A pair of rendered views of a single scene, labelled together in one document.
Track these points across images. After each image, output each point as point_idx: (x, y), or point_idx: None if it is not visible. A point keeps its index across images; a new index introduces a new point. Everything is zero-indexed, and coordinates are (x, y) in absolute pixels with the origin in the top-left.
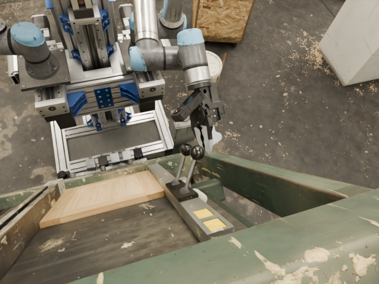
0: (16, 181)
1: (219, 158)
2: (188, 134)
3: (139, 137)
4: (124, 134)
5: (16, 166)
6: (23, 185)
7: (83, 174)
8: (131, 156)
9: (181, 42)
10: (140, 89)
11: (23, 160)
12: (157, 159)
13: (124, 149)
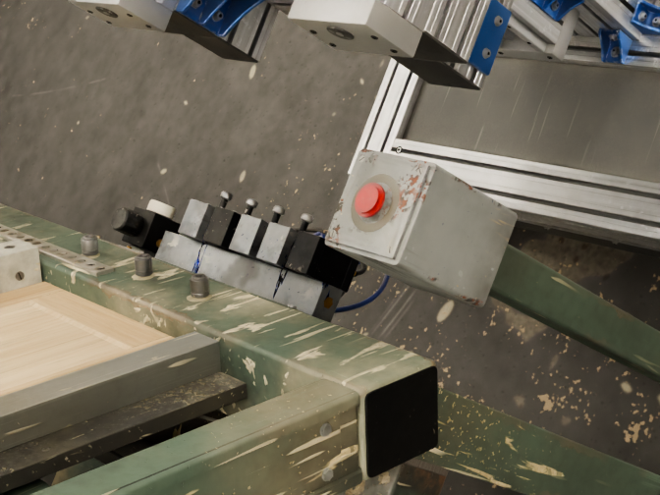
0: (333, 128)
1: (62, 484)
2: (412, 280)
3: (642, 138)
4: (600, 103)
5: (354, 80)
6: (338, 150)
7: (135, 251)
8: (278, 256)
9: None
10: (294, 22)
11: (376, 66)
12: (268, 320)
13: (302, 215)
